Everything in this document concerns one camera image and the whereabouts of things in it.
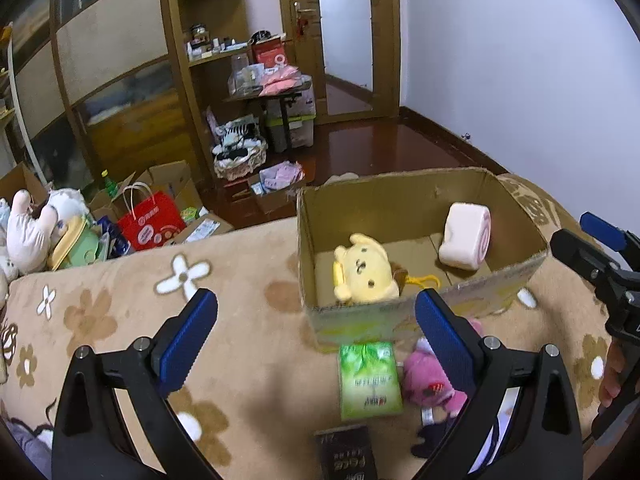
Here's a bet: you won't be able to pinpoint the wooden wardrobe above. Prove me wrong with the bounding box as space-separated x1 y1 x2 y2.
0 0 201 191

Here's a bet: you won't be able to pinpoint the striped clothes pile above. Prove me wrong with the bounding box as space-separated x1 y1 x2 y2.
215 115 266 161

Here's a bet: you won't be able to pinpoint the small dark table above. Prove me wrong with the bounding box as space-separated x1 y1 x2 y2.
225 87 313 153

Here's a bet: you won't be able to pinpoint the green tissue packet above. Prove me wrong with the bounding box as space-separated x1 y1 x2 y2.
338 341 404 422

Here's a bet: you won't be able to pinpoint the flat cardboard box with label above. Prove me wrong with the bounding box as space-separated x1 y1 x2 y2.
175 212 236 246

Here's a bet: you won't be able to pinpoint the black packet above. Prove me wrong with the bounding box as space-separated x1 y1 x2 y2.
315 424 378 480

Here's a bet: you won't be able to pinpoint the white pink plush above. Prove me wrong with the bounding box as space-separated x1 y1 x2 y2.
5 187 91 276

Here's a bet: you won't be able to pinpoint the cardboard box behind plush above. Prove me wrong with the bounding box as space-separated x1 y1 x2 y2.
0 162 51 206

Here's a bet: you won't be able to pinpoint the pink bear plush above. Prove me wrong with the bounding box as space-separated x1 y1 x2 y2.
400 317 483 418

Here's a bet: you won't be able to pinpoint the clear plastic jar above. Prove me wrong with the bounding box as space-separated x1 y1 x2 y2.
228 52 266 96

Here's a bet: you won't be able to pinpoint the wicker basket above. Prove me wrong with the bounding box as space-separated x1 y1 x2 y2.
212 137 269 182

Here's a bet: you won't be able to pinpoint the beige floral blanket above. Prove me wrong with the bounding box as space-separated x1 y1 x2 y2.
0 172 640 480

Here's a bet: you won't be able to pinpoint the wooden corner shelf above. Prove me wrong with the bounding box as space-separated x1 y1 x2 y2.
160 0 261 191

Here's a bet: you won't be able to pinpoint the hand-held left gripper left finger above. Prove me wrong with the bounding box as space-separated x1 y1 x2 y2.
51 287 219 480

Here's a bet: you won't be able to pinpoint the yellow dog plush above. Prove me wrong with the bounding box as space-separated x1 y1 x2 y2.
332 232 443 306

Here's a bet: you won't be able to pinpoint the plastic storage box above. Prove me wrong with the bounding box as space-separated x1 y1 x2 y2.
265 85 317 151

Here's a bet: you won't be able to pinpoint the blue packages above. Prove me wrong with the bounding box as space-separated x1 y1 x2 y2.
97 216 133 258

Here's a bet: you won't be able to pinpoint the red gift bag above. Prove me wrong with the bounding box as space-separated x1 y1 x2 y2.
251 37 288 68

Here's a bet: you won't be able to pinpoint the brass door handle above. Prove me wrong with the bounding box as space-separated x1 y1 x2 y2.
292 2 313 41

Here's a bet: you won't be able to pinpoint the pink packets pile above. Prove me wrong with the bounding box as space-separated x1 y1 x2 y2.
259 67 307 97

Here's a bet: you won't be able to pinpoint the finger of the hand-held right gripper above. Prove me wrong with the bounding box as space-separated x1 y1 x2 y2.
550 229 633 306
580 212 640 261

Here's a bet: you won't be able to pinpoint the green container with yellow lid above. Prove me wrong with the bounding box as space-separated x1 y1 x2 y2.
47 215 108 271

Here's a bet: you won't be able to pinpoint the large open cardboard box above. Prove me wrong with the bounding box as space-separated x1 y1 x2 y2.
90 160 196 211

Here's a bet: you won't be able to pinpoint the pink roll cushion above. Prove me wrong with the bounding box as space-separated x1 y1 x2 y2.
438 202 493 271

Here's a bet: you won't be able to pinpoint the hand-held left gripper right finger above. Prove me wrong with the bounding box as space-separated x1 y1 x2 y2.
415 287 583 480

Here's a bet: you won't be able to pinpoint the wooden door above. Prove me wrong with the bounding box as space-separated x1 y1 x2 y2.
275 0 401 123

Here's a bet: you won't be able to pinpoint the grey cloth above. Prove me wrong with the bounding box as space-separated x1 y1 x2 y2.
0 417 53 478

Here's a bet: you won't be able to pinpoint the small cardboard box with packets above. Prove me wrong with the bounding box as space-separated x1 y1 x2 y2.
247 172 307 217

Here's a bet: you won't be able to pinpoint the person's right hand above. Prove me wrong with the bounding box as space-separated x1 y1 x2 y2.
598 342 624 407

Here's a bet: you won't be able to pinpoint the red paper bag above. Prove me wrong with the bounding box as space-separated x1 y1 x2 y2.
116 182 187 251

